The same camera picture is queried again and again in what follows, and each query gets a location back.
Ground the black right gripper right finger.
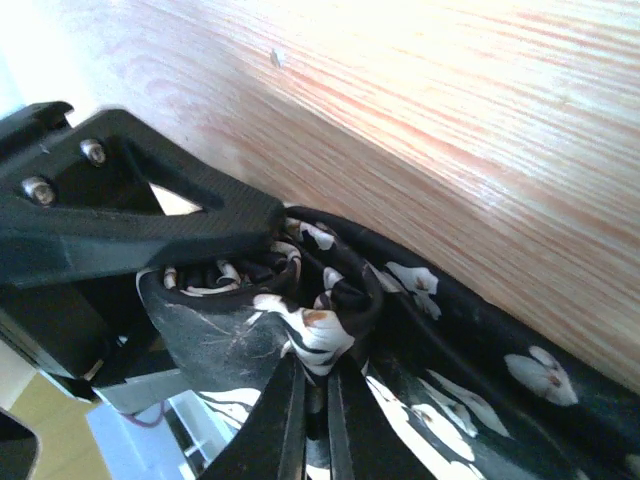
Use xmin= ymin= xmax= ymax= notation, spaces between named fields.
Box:
xmin=327 ymin=356 xmax=434 ymax=480

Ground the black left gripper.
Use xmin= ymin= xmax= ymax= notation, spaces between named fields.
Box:
xmin=1 ymin=101 xmax=284 ymax=402

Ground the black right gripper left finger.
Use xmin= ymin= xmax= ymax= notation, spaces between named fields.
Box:
xmin=200 ymin=355 xmax=306 ymax=480

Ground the black white floral tie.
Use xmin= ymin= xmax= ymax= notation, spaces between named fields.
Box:
xmin=136 ymin=206 xmax=639 ymax=479

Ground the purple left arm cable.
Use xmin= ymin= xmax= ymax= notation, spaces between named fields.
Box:
xmin=119 ymin=399 xmax=169 ymax=429

